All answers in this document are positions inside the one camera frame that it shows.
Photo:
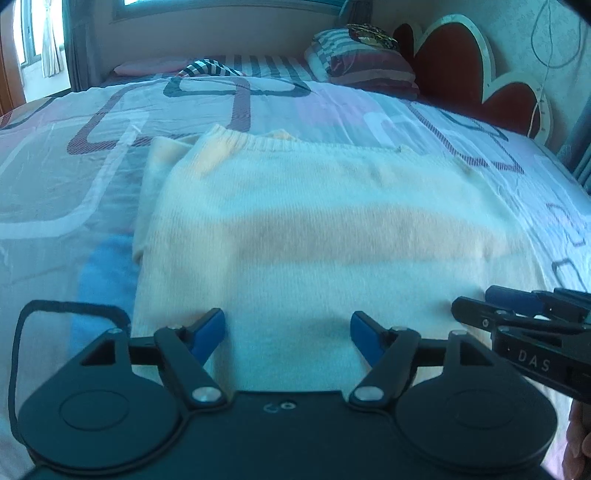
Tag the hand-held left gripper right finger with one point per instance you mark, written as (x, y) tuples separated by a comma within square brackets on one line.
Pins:
[(364, 334)]

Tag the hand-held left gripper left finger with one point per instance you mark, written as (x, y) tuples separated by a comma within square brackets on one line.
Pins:
[(210, 332)]

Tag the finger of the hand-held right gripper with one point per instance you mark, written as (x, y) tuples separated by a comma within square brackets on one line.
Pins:
[(512, 297), (475, 311)]

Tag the cream knit sweater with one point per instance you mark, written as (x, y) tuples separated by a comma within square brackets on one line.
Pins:
[(323, 240)]

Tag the person's right hand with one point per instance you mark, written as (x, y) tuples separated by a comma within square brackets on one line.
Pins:
[(581, 438)]

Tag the blue window curtain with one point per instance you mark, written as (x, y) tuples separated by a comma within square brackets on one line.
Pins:
[(358, 11), (577, 157), (87, 41)]

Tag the patterned bed sheet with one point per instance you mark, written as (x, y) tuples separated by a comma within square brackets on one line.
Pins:
[(55, 161)]

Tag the red and white headboard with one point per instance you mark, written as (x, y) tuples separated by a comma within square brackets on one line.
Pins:
[(452, 60)]

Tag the black white striped cloth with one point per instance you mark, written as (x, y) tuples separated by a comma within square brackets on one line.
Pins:
[(207, 68)]

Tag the striped pillow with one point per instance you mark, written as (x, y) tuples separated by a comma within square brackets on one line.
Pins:
[(364, 69)]

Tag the pink pillow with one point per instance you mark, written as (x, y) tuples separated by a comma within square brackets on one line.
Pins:
[(143, 68)]

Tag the striped mattress cover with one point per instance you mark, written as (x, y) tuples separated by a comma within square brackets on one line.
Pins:
[(272, 64)]

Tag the gold and black bag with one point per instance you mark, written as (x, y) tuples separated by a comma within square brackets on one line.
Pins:
[(371, 34)]

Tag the brown wooden door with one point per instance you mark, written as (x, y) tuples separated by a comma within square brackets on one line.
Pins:
[(9, 78)]

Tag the white sheer curtain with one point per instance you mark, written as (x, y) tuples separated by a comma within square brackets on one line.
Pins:
[(51, 41)]

